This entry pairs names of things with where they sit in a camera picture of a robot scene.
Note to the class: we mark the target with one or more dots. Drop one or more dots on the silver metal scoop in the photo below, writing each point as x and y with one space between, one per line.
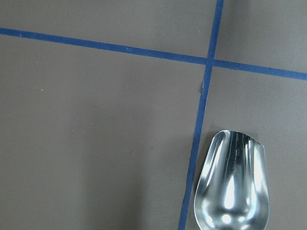
232 192

